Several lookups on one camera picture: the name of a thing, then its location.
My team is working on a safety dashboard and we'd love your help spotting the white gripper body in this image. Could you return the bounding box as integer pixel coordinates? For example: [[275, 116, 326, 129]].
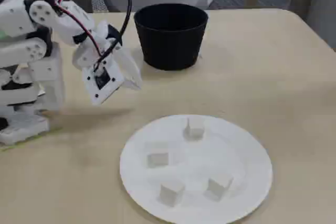
[[72, 20, 123, 72]]

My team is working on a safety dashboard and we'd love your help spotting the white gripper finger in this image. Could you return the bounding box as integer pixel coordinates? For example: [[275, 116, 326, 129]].
[[122, 73, 143, 91], [115, 49, 140, 80]]

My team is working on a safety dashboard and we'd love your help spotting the white cube block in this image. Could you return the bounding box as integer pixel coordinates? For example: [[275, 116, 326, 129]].
[[204, 173, 234, 202], [182, 116, 205, 141], [157, 179, 186, 207], [145, 142, 171, 169]]

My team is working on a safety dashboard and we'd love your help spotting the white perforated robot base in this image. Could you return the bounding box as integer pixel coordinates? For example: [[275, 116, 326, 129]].
[[0, 113, 50, 146]]

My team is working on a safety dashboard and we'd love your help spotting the black pot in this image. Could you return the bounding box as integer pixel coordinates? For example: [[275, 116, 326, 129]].
[[133, 3, 209, 71]]

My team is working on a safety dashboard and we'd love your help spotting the white round plate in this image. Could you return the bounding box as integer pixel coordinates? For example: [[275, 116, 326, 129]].
[[119, 114, 274, 224]]

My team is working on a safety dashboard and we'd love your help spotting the green tape strip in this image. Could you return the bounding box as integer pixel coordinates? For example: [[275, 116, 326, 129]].
[[0, 126, 64, 153]]

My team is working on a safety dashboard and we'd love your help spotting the red and white wire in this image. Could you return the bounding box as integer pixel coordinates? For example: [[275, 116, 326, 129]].
[[56, 0, 103, 58]]

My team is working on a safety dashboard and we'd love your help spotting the black cable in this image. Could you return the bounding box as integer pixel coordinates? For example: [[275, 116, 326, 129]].
[[0, 0, 133, 71]]

